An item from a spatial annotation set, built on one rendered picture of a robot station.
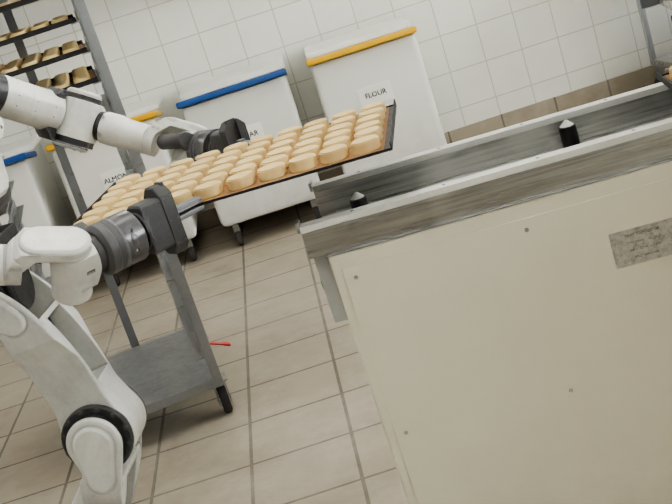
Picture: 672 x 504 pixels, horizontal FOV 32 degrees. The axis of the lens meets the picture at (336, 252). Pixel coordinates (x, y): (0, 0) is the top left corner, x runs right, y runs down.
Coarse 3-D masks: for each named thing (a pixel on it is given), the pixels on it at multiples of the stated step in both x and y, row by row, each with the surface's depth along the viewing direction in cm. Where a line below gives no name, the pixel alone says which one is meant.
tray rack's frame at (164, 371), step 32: (0, 0) 389; (96, 64) 398; (64, 160) 405; (128, 320) 421; (128, 352) 420; (160, 352) 409; (192, 352) 398; (128, 384) 388; (160, 384) 378; (192, 384) 369
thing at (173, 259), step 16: (80, 0) 335; (80, 16) 336; (96, 48) 338; (112, 80) 341; (112, 96) 342; (176, 256) 356; (176, 272) 357; (192, 304) 361; (192, 320) 362; (208, 352) 365; (208, 368) 369; (224, 384) 368
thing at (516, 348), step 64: (576, 128) 216; (576, 192) 198; (640, 192) 197; (384, 256) 203; (448, 256) 203; (512, 256) 202; (576, 256) 201; (640, 256) 201; (384, 320) 207; (448, 320) 206; (512, 320) 205; (576, 320) 205; (640, 320) 204; (384, 384) 210; (448, 384) 210; (512, 384) 209; (576, 384) 208; (640, 384) 208; (448, 448) 214; (512, 448) 213; (576, 448) 212; (640, 448) 211
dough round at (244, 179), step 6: (234, 174) 204; (240, 174) 203; (246, 174) 201; (252, 174) 201; (228, 180) 201; (234, 180) 200; (240, 180) 200; (246, 180) 200; (252, 180) 201; (228, 186) 202; (234, 186) 201; (240, 186) 200; (246, 186) 201
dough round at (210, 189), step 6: (216, 180) 204; (198, 186) 204; (204, 186) 202; (210, 186) 201; (216, 186) 201; (222, 186) 203; (198, 192) 201; (204, 192) 201; (210, 192) 201; (216, 192) 201; (204, 198) 201
